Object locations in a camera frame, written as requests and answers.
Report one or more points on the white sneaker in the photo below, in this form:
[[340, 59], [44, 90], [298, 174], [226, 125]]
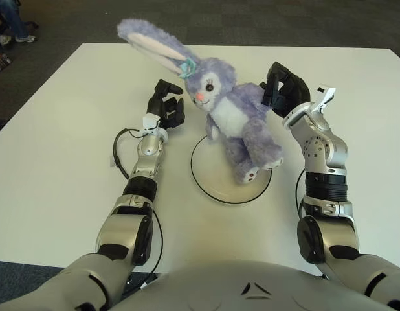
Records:
[[25, 39], [6, 39]]

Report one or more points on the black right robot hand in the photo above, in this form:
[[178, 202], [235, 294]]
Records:
[[294, 92]]

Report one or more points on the person's blue jeans leg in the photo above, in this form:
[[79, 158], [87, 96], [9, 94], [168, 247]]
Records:
[[14, 17]]

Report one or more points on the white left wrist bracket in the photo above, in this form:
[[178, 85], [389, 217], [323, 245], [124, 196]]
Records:
[[150, 122]]

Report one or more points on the grey robot torso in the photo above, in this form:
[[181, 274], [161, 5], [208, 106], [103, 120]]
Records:
[[219, 285]]

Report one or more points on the white plate with black rim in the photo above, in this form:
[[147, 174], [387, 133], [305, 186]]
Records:
[[219, 184]]

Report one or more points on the black office chair base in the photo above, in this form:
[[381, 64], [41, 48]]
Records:
[[31, 24]]

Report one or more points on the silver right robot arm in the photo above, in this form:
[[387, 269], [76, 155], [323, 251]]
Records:
[[323, 152]]

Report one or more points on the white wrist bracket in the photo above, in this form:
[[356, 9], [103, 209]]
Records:
[[150, 122], [326, 95]]

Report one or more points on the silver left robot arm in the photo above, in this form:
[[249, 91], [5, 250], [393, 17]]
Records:
[[146, 162]]

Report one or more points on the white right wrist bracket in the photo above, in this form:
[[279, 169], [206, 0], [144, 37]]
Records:
[[326, 95]]

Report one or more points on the purple plush rabbit doll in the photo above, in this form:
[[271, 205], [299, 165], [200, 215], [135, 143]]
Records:
[[239, 123]]

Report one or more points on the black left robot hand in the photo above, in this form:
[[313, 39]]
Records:
[[164, 107]]

